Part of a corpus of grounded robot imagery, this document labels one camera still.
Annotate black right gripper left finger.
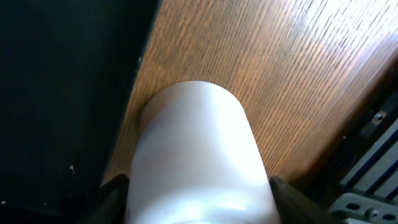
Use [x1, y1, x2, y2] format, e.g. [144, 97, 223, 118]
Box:
[77, 174, 129, 224]

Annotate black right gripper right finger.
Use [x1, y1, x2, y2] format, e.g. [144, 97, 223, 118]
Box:
[269, 176, 342, 224]

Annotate pink plastic cup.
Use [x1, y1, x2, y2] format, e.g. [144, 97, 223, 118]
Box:
[125, 81, 280, 223]

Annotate grey dishwasher rack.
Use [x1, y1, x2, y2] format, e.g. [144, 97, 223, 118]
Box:
[329, 118, 398, 224]

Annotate black round tray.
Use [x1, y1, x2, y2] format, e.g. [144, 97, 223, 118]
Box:
[1, 0, 160, 223]

